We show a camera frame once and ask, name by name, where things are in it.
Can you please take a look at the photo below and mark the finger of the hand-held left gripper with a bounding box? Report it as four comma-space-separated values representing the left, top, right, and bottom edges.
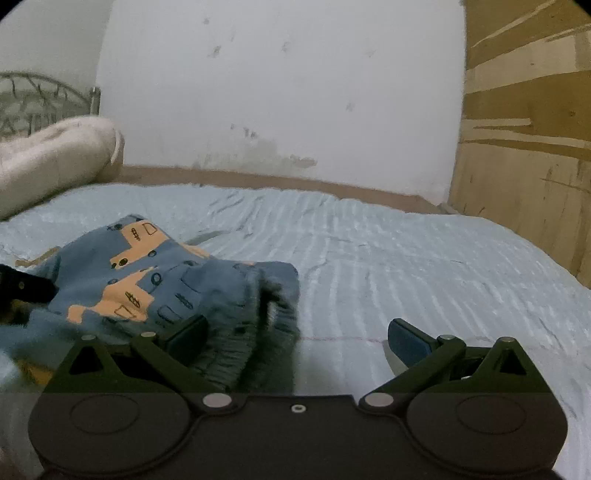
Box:
0, 264, 57, 306

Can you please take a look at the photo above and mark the light blue ribbed blanket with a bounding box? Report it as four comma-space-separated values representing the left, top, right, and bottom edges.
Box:
0, 184, 591, 480

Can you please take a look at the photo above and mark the blue patterned sweater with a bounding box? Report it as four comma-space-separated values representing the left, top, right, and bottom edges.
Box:
0, 213, 302, 398

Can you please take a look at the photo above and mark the wooden wardrobe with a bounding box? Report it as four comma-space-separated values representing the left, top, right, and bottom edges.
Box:
448, 0, 591, 289

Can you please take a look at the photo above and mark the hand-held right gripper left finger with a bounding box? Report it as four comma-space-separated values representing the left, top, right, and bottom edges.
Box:
54, 315, 234, 411

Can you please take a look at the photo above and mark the cream pillow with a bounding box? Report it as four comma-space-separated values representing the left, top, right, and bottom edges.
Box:
0, 116, 126, 221

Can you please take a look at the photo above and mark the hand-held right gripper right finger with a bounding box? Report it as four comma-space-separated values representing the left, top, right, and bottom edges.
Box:
359, 318, 542, 411

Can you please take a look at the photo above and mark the grey metal headboard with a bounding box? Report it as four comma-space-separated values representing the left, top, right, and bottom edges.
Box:
0, 71, 101, 139

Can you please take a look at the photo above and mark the brown bed base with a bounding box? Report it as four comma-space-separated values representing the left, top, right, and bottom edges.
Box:
113, 165, 459, 214

